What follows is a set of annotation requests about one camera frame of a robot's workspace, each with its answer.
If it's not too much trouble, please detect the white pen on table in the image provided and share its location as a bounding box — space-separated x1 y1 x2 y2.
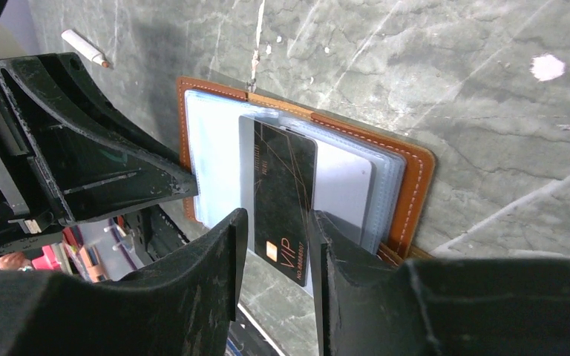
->
61 30 111 68

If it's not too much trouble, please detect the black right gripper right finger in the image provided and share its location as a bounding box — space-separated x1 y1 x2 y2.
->
308 211 570 355

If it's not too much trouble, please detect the brown leather card holder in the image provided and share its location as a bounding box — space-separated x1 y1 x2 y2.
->
176 76 436 263

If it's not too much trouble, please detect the black right gripper view left finger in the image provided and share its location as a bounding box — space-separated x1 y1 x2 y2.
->
0 208 248 355

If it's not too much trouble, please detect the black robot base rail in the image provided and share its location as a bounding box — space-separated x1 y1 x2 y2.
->
118 205 189 265

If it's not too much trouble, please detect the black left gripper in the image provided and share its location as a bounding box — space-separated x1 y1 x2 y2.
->
0 53 197 257

